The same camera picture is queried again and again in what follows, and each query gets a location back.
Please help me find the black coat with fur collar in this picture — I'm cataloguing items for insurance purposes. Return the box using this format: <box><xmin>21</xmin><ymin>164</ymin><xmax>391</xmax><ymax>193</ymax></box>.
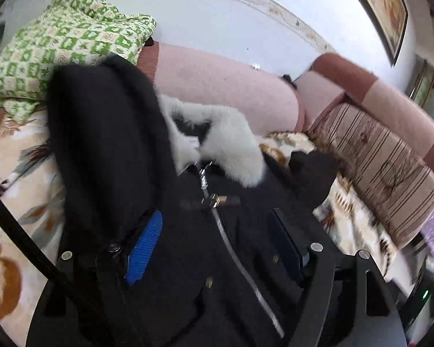
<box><xmin>47</xmin><ymin>56</ymin><xmax>338</xmax><ymax>346</ymax></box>

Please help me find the striped floral sofa cushion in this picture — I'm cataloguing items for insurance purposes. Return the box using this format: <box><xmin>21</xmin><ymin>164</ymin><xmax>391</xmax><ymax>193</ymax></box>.
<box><xmin>310</xmin><ymin>104</ymin><xmax>434</xmax><ymax>249</ymax></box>

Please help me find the leaf pattern beige blanket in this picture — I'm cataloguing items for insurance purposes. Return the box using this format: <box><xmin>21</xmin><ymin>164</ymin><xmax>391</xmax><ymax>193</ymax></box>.
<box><xmin>0</xmin><ymin>111</ymin><xmax>398</xmax><ymax>346</ymax></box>

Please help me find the pink brown sofa armrest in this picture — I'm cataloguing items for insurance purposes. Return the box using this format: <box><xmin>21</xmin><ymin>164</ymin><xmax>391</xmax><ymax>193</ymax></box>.
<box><xmin>295</xmin><ymin>53</ymin><xmax>434</xmax><ymax>172</ymax></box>

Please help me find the small black object on sofa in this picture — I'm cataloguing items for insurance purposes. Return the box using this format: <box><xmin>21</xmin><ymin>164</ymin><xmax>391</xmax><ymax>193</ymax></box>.
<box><xmin>281</xmin><ymin>74</ymin><xmax>298</xmax><ymax>89</ymax></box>

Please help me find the green patterned folded quilt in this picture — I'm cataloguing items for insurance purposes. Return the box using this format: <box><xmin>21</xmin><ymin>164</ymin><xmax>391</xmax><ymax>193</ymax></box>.
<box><xmin>0</xmin><ymin>0</ymin><xmax>157</xmax><ymax>124</ymax></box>

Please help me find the black cable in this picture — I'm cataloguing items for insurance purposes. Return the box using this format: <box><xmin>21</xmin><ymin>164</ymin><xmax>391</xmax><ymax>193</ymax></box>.
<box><xmin>0</xmin><ymin>182</ymin><xmax>64</xmax><ymax>283</ymax></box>

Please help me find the framed wall picture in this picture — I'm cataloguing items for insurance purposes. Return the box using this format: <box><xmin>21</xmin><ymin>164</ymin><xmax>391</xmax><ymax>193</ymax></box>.
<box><xmin>359</xmin><ymin>0</ymin><xmax>409</xmax><ymax>66</ymax></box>

